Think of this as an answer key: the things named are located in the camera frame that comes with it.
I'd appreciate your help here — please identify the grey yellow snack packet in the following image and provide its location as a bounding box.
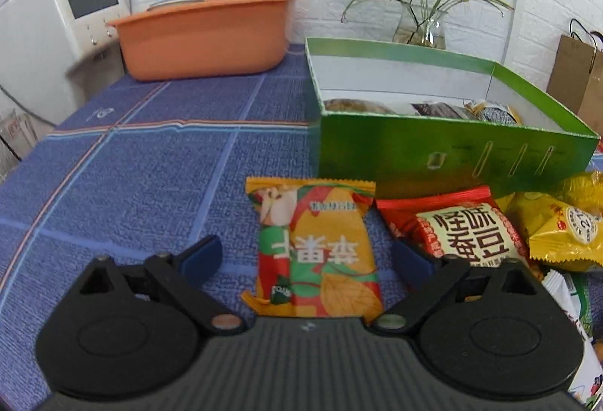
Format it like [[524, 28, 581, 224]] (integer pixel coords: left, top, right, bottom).
[[464, 100, 522, 125]]

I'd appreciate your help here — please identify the blue checked tablecloth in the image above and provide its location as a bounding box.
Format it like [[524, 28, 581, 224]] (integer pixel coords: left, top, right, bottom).
[[0, 43, 603, 411]]

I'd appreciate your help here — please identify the orange plastic basin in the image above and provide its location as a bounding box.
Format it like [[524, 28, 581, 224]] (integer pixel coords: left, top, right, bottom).
[[107, 0, 306, 82]]

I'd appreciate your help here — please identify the grey appliance cable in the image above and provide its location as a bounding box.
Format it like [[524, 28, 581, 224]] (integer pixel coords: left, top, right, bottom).
[[0, 84, 58, 129]]

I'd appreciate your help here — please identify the brown snack packet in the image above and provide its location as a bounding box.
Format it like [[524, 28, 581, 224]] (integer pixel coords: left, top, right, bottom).
[[323, 98, 396, 115]]

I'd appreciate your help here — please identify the white appliance with screen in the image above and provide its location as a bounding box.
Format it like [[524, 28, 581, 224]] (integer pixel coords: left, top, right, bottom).
[[0, 0, 130, 125]]

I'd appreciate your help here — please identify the dark snack packet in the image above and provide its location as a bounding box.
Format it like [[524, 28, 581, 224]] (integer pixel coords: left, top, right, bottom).
[[410, 101, 472, 121]]

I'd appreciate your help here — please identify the red beige snack packet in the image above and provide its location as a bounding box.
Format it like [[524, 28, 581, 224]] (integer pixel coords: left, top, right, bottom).
[[375, 186, 542, 280]]

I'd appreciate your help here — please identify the orange green snack packet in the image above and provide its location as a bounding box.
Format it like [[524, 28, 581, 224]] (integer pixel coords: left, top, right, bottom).
[[241, 177, 384, 320]]

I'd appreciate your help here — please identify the green cardboard box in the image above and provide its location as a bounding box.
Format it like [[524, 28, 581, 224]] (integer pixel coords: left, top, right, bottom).
[[304, 37, 601, 197]]

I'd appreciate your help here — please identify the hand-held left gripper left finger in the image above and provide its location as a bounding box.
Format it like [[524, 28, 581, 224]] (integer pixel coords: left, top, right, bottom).
[[78, 236, 246, 336]]

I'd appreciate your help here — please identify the white green snack packet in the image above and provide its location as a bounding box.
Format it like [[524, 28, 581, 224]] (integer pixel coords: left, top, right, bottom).
[[542, 270, 603, 409]]

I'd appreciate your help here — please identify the glass vase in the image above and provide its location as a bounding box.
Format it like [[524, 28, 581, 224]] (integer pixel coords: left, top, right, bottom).
[[392, 11, 447, 49]]

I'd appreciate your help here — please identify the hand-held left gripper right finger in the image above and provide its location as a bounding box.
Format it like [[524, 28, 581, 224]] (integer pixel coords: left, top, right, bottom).
[[372, 239, 540, 339]]

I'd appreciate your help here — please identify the brown paper bag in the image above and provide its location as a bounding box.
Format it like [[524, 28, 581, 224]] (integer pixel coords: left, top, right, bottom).
[[546, 18, 597, 111], [577, 31, 603, 134]]

